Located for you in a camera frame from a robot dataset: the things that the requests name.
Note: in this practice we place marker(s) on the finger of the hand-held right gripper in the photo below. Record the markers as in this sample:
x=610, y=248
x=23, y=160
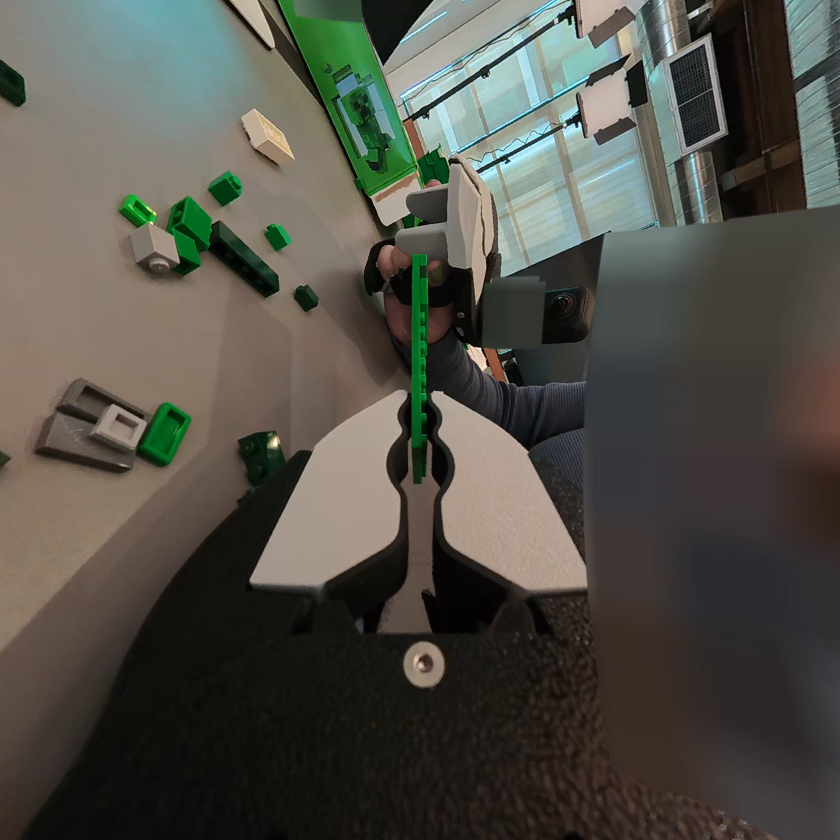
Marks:
x=493, y=236
x=467, y=216

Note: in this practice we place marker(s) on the person's right hand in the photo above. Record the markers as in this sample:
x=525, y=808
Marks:
x=397, y=312

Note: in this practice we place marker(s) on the black ceiling light rail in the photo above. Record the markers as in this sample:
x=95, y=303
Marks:
x=485, y=65

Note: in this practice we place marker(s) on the studio light panel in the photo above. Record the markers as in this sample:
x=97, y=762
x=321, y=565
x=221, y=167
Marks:
x=610, y=108
x=600, y=16

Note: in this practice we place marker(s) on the long green studded plate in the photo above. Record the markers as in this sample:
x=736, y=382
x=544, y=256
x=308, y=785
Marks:
x=418, y=354

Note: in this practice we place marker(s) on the grey flat brick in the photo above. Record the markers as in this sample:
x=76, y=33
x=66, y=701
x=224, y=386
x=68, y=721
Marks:
x=79, y=446

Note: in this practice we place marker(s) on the large white brick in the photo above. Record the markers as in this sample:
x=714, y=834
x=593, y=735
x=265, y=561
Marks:
x=268, y=134

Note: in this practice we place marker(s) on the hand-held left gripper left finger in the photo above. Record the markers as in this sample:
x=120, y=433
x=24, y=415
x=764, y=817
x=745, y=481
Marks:
x=334, y=505

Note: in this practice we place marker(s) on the grey desk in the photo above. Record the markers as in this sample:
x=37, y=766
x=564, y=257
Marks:
x=98, y=315

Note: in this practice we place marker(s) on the silver ventilation duct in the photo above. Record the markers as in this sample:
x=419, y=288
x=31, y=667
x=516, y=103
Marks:
x=699, y=187

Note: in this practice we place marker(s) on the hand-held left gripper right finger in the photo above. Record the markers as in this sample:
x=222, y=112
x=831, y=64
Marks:
x=505, y=512

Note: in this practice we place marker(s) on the green toy set box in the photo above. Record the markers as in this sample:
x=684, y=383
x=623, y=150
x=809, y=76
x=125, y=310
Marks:
x=348, y=98

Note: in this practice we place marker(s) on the white flat object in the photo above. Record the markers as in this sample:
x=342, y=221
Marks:
x=253, y=19

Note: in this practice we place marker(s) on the white air vent grille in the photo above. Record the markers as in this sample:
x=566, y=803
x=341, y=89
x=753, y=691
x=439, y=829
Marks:
x=695, y=95

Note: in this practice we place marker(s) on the scattered green toy bricks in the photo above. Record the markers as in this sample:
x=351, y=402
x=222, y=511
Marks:
x=190, y=223

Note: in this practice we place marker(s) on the green brick lump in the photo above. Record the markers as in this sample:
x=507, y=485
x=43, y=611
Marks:
x=433, y=167

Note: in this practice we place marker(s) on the black panel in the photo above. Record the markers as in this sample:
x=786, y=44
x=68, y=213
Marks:
x=564, y=262

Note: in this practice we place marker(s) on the person's right forearm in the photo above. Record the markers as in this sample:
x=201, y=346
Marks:
x=499, y=407

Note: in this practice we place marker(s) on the person's dark ribbed clothing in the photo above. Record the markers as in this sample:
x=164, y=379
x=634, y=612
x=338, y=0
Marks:
x=558, y=459

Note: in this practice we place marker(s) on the small white frame brick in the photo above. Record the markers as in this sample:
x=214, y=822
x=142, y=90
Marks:
x=118, y=425

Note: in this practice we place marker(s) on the long dark green brick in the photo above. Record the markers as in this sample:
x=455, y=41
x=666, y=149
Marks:
x=244, y=259

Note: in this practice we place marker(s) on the large grid window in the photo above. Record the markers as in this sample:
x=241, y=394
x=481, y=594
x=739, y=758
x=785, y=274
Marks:
x=577, y=177

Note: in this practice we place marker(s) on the grey frame brick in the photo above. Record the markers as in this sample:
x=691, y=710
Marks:
x=79, y=394

